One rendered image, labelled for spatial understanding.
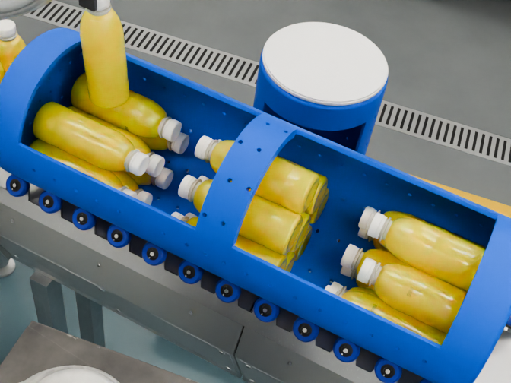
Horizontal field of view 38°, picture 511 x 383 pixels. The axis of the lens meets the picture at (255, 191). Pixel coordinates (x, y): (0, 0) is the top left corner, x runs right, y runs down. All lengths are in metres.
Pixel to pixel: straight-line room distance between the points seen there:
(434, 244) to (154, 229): 0.44
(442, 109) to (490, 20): 0.76
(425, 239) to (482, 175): 1.92
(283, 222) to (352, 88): 0.51
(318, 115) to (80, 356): 0.72
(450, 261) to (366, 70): 0.63
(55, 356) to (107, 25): 0.52
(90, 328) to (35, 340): 0.91
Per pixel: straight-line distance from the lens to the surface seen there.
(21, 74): 1.30
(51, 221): 1.46
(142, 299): 1.42
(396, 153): 3.02
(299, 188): 1.17
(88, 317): 2.06
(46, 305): 1.80
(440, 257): 1.15
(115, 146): 1.27
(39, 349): 1.20
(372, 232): 1.18
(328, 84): 1.60
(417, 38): 3.64
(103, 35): 1.24
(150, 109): 1.34
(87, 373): 0.85
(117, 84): 1.30
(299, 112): 1.59
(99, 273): 1.45
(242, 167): 1.14
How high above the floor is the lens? 2.05
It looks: 48 degrees down
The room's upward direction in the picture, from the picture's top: 9 degrees clockwise
